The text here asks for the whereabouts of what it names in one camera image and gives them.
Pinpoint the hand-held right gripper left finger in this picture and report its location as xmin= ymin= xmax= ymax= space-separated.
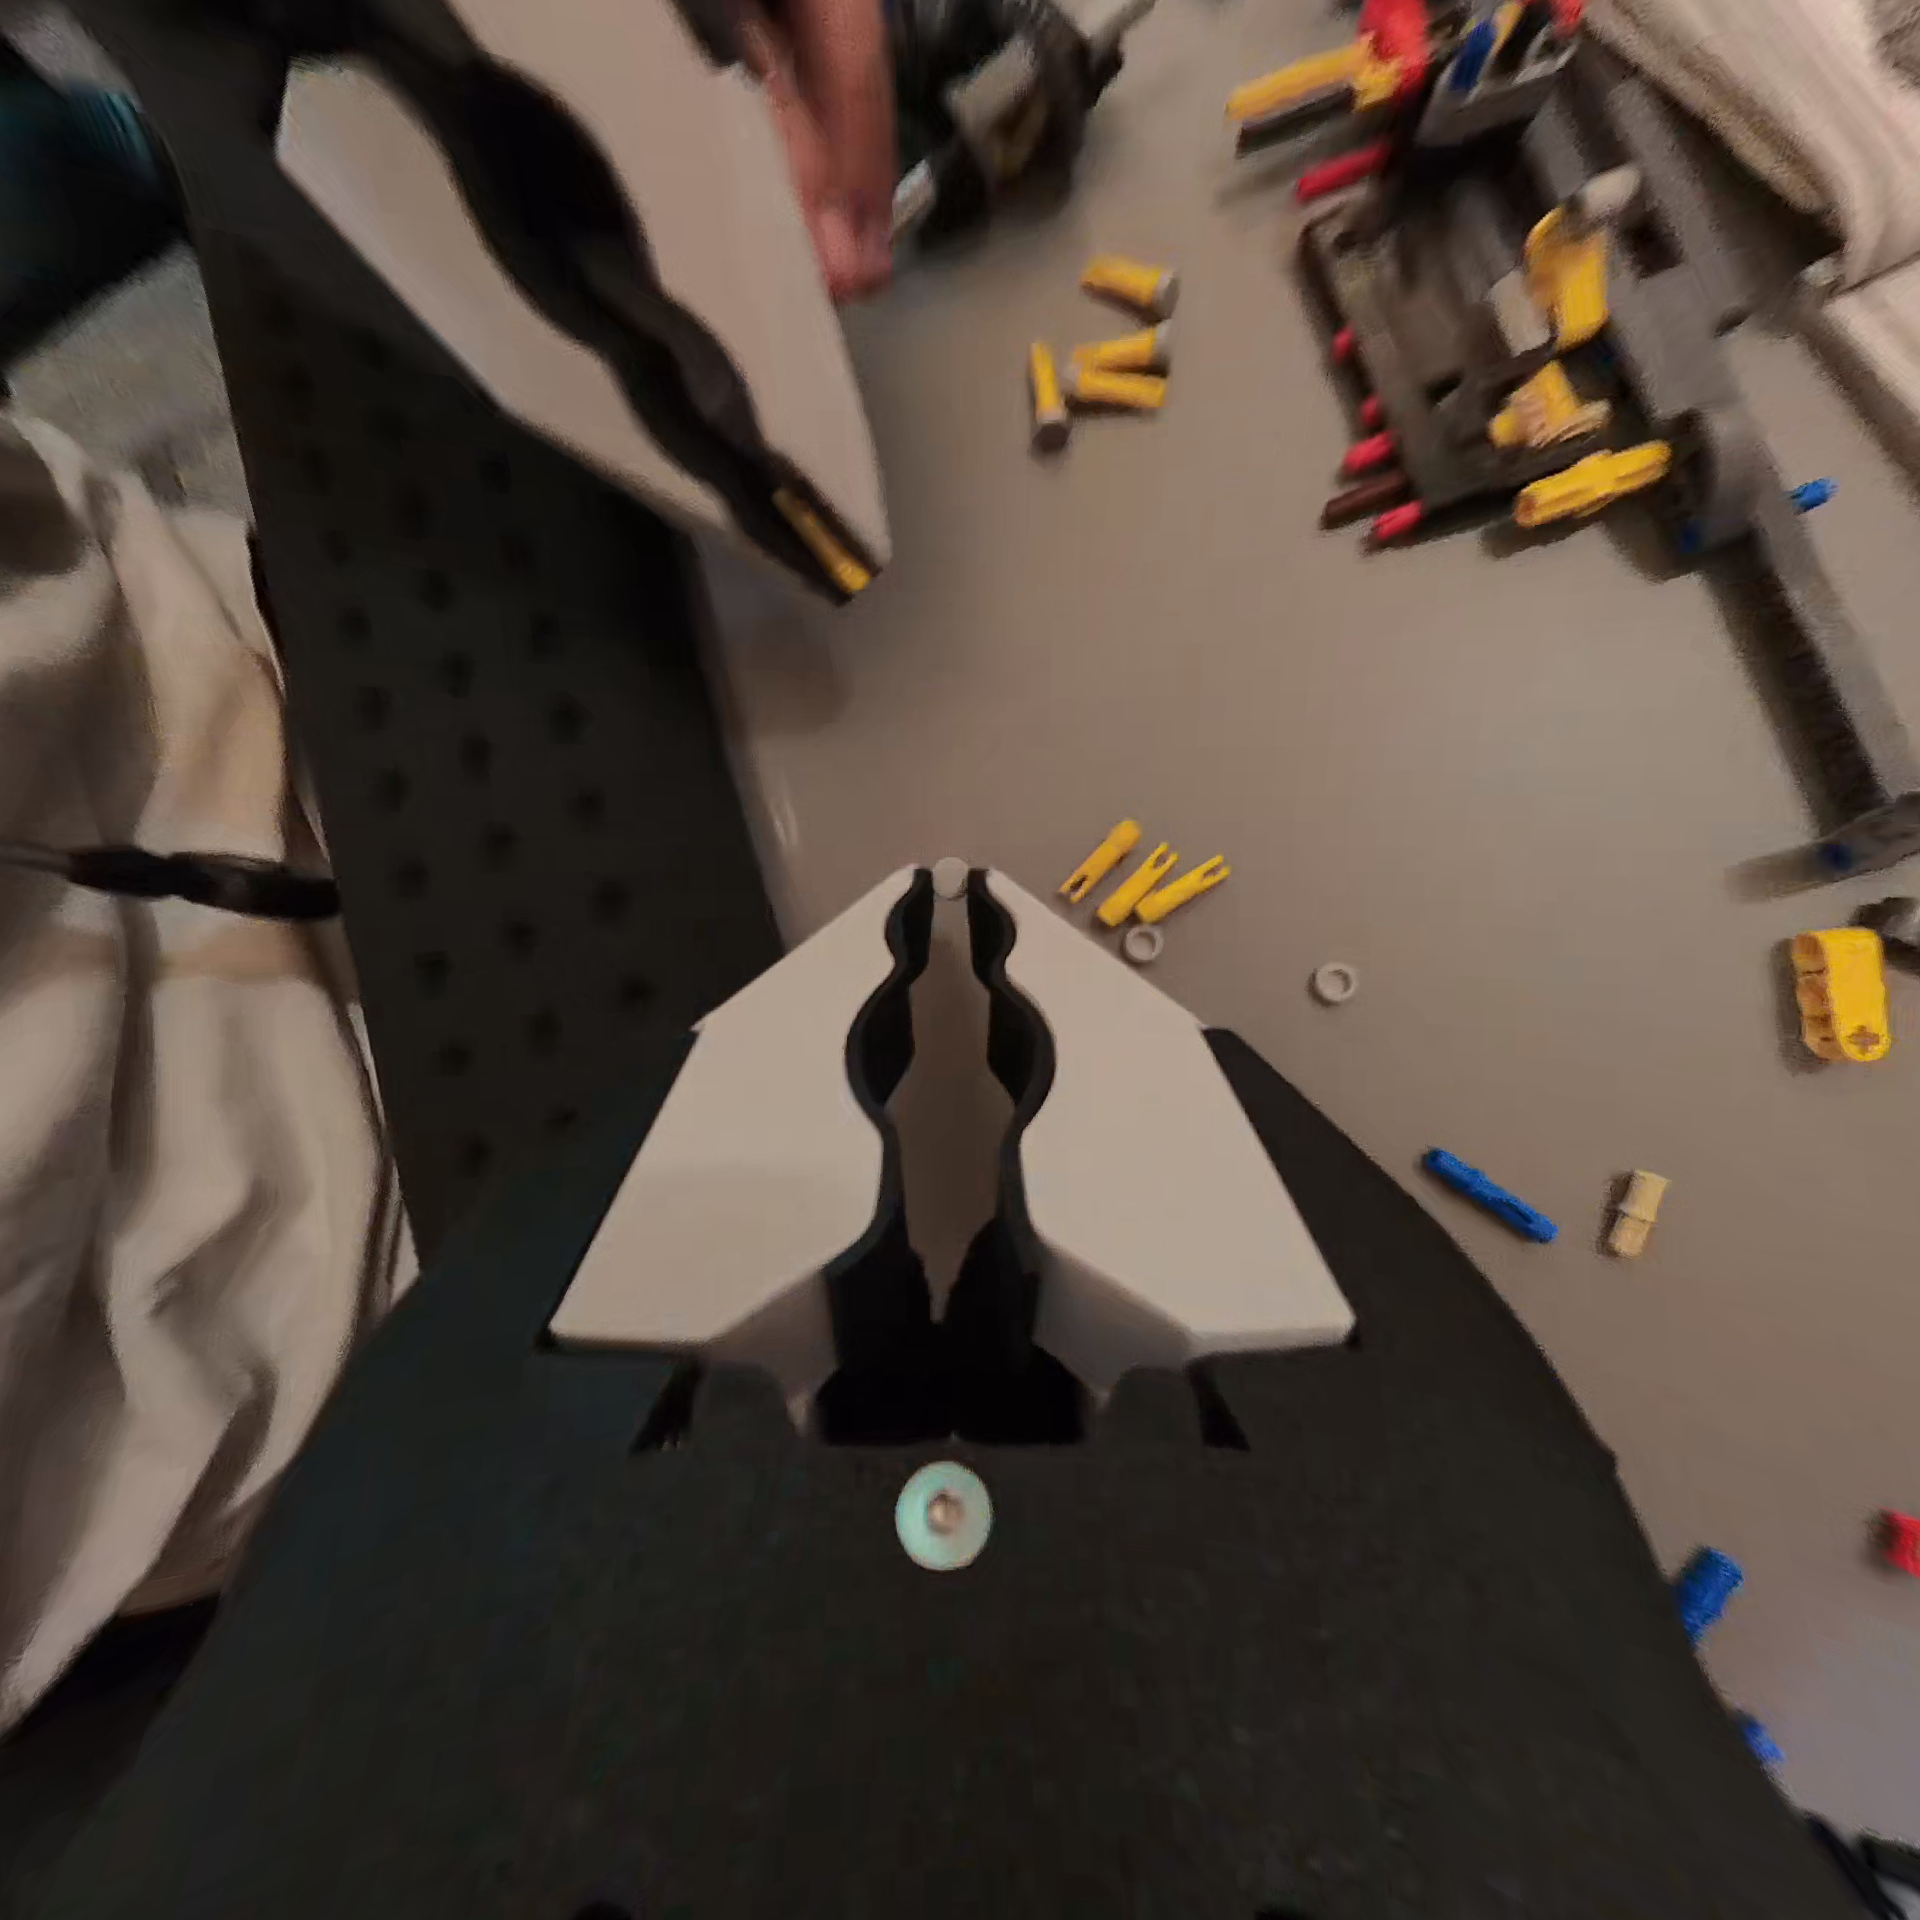
xmin=549 ymin=865 xmax=951 ymax=1403

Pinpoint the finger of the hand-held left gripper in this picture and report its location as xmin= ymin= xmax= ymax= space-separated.
xmin=451 ymin=0 xmax=897 ymax=597
xmin=274 ymin=59 xmax=845 ymax=605

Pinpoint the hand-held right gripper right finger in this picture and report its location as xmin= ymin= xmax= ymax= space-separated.
xmin=964 ymin=865 xmax=1355 ymax=1409

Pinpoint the pile of yellow lego pins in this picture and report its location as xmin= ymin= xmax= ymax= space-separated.
xmin=1055 ymin=817 xmax=1234 ymax=929

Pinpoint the lego gear axle assembly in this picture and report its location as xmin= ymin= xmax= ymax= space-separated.
xmin=884 ymin=0 xmax=1163 ymax=243

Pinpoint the long blue lego pin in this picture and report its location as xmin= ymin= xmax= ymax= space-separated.
xmin=1419 ymin=1148 xmax=1562 ymax=1244

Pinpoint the pile of mixed lego pins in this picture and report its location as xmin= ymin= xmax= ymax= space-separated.
xmin=1669 ymin=1546 xmax=1920 ymax=1907

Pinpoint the yellow lego connector block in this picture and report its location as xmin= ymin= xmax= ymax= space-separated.
xmin=1786 ymin=929 xmax=1894 ymax=1066

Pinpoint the grey black lego chassis assembly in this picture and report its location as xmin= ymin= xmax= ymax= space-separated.
xmin=1223 ymin=0 xmax=1920 ymax=902

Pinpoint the person's left hand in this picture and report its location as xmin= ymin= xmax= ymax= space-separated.
xmin=705 ymin=0 xmax=910 ymax=302

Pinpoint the black perforated board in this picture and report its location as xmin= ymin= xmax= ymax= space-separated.
xmin=195 ymin=224 xmax=785 ymax=1256

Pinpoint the black shoulder strap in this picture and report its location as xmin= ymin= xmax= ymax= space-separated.
xmin=0 ymin=843 xmax=343 ymax=922

